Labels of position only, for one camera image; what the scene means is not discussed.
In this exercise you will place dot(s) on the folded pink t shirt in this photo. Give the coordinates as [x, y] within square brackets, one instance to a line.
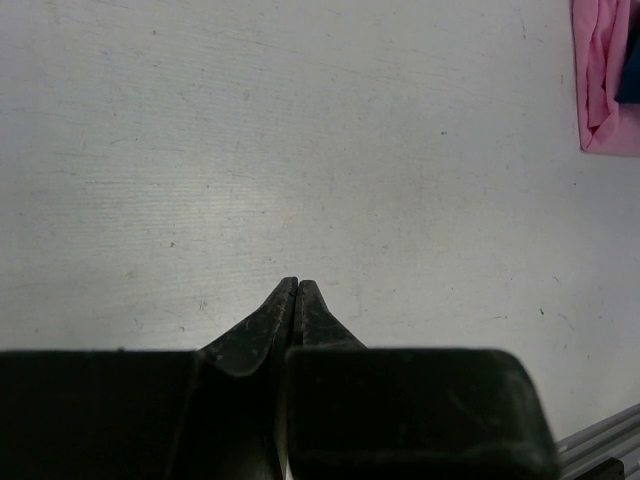
[601, 32]

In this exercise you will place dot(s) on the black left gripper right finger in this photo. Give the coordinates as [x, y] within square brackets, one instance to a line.
[315, 325]

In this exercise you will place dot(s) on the dark blue t shirt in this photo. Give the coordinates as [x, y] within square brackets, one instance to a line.
[629, 88]

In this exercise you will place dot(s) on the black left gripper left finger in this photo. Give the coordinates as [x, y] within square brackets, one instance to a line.
[241, 421]

